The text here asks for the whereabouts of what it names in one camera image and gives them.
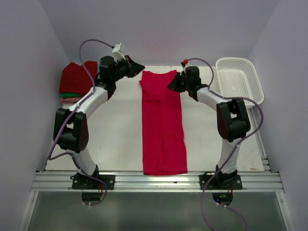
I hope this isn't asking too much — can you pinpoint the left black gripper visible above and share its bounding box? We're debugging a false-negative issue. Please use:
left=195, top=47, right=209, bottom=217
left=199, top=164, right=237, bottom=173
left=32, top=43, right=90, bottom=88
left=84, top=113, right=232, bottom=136
left=111, top=55, right=145, bottom=83

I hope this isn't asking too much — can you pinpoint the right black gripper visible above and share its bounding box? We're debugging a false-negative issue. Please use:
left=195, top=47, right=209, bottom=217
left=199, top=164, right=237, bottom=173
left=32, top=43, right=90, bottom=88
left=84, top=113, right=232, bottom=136
left=167, top=72, right=191, bottom=93

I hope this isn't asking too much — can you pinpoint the pink red t shirt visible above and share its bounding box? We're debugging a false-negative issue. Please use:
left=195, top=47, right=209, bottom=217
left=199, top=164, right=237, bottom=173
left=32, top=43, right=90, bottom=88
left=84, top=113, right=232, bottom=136
left=140, top=70, right=188, bottom=176

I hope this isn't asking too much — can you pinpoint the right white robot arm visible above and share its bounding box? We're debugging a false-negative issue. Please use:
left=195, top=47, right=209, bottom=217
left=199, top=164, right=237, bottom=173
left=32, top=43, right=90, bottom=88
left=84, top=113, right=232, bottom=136
left=168, top=66, right=251, bottom=189

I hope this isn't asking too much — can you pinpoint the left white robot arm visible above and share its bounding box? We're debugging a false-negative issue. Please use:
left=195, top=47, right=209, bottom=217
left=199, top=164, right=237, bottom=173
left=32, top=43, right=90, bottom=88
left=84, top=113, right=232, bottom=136
left=52, top=55, right=145, bottom=189

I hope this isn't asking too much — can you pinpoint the white plastic basket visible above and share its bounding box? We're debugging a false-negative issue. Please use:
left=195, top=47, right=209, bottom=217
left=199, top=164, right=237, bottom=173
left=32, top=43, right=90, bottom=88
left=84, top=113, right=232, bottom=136
left=216, top=57, right=264, bottom=104

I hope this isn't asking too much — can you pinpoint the salmon folded shirt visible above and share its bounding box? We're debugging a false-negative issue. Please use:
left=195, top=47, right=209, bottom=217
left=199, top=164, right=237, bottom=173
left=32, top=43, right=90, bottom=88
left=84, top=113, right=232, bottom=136
left=60, top=97, right=81, bottom=104

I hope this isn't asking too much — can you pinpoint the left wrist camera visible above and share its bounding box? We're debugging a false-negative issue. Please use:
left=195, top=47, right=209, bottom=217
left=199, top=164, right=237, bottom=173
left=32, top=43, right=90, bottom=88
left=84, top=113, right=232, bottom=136
left=112, top=43, right=125, bottom=61

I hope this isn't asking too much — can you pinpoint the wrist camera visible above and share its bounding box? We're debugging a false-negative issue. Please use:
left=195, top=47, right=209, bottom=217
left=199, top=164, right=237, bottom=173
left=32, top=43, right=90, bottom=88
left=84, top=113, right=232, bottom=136
left=112, top=43, right=125, bottom=61
left=181, top=59, right=192, bottom=72

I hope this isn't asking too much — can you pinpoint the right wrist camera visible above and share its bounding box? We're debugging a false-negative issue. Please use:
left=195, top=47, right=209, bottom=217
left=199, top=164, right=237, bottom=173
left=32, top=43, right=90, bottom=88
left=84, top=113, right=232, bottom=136
left=181, top=59, right=192, bottom=72

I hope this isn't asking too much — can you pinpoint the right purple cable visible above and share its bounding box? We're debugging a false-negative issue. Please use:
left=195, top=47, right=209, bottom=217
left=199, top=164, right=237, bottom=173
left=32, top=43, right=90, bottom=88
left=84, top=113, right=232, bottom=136
left=187, top=57, right=265, bottom=231

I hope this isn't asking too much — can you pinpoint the purple cable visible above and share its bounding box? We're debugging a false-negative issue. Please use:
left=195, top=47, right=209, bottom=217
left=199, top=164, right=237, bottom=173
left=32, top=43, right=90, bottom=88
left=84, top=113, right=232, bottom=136
left=47, top=38, right=116, bottom=206
left=187, top=57, right=265, bottom=231

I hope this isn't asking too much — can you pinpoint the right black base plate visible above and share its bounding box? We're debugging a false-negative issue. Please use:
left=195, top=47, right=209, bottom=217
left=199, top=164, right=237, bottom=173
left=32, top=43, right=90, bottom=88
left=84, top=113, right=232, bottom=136
left=199, top=174, right=243, bottom=190

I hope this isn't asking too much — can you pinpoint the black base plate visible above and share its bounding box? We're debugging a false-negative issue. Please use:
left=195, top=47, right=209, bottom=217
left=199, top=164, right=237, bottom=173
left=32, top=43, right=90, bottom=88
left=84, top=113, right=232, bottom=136
left=199, top=174, right=243, bottom=190
left=70, top=174, right=116, bottom=190

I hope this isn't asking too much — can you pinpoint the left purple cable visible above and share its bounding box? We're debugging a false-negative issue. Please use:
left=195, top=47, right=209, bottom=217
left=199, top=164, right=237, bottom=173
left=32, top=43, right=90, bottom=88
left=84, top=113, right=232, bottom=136
left=47, top=38, right=116, bottom=206

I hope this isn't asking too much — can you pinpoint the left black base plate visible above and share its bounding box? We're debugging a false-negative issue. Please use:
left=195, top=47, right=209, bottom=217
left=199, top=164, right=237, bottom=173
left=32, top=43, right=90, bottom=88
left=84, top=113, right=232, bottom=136
left=70, top=174, right=116, bottom=190

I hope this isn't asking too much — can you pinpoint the aluminium mounting rail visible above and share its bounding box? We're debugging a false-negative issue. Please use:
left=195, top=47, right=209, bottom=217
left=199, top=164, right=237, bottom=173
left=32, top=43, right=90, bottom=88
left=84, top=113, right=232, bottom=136
left=30, top=171, right=284, bottom=193

